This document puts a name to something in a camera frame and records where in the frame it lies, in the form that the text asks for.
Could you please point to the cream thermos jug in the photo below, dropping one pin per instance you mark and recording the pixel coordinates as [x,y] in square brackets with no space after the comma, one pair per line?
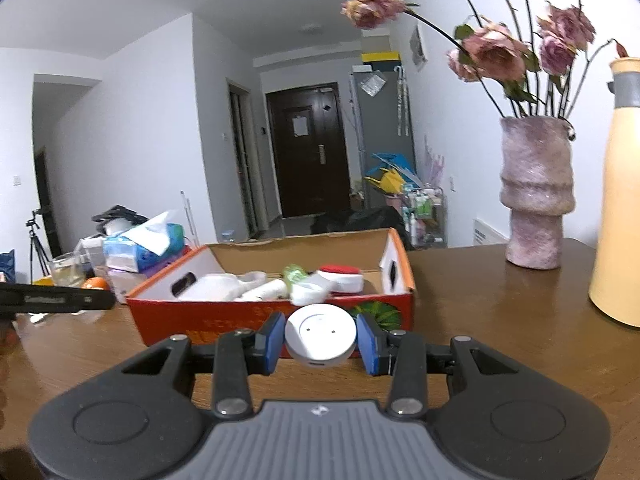
[620,200]

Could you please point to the clear plastic bag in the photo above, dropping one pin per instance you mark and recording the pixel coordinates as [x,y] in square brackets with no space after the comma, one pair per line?
[372,84]

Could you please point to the wall poster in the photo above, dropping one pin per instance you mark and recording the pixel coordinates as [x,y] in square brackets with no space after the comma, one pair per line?
[419,46]

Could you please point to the glass interior door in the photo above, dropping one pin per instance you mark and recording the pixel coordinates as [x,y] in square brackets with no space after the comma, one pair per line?
[245,160]

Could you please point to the yellow box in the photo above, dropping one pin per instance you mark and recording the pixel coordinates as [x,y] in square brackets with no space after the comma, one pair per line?
[381,57]

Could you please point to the black tripod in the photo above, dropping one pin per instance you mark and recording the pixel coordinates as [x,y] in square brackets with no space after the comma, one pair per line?
[37,245]

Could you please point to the blue and white tissue pack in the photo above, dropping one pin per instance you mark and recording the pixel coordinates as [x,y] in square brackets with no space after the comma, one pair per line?
[142,247]

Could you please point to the white tube bottle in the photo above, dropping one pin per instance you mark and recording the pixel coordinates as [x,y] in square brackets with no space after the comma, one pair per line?
[262,291]

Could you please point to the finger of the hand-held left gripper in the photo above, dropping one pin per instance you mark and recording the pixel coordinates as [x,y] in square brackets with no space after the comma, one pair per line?
[92,300]

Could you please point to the white wall panel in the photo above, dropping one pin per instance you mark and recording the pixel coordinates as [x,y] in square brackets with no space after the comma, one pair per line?
[490,232]

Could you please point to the black device stack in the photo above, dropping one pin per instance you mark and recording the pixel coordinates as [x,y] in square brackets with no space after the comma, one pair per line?
[120,214]

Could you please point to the rolling cart with bottles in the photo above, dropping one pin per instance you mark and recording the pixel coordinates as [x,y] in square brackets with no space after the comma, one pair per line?
[424,217]

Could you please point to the purple feather decoration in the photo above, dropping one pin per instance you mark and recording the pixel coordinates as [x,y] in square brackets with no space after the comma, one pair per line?
[434,162]

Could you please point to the clear folded umbrella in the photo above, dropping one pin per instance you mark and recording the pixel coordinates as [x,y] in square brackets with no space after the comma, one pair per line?
[402,102]

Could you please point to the purple packet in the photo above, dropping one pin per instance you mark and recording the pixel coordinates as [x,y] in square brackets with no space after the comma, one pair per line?
[125,287]

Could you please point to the dried pink rose bouquet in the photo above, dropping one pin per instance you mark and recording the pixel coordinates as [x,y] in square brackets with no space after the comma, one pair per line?
[495,50]

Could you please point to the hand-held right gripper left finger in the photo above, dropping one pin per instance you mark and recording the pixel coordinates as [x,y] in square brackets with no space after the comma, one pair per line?
[270,345]

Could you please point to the pink textured vase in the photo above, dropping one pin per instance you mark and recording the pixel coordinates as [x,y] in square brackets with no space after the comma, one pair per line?
[537,195]

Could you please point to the white mop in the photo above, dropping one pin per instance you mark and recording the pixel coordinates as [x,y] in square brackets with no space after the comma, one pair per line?
[186,220]

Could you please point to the red-topped white container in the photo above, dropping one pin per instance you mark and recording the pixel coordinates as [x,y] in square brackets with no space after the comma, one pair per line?
[341,277]

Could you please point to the orange fruit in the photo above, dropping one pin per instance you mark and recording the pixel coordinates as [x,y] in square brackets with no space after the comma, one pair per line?
[94,283]

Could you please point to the orange cardboard box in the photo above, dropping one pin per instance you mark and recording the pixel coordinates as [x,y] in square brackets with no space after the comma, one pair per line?
[200,322]

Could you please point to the pet water feeder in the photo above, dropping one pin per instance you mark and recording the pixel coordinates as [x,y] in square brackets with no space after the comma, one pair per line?
[227,236]

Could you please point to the white round device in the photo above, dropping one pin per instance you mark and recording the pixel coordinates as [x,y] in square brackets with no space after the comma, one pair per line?
[320,332]

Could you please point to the green translucent bottle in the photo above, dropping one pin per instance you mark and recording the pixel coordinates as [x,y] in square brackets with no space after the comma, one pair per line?
[296,275]

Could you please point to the grey refrigerator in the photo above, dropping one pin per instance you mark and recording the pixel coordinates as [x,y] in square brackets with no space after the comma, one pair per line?
[382,125]

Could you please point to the blue and yellow bag pile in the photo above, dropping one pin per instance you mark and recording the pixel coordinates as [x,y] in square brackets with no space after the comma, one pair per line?
[390,175]

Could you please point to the white plastic bottle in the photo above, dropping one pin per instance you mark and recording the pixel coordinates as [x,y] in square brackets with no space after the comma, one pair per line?
[215,287]

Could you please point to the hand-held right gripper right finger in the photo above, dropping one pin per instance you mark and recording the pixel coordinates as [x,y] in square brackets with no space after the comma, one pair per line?
[370,345]

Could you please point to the person's left hand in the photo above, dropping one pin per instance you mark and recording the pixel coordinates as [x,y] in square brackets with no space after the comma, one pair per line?
[6,335]

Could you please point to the dark wooden entrance door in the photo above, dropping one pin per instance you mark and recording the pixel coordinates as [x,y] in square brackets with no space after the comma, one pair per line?
[307,155]

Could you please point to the drinking glass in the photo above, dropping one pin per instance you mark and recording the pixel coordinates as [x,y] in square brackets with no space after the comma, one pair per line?
[67,270]

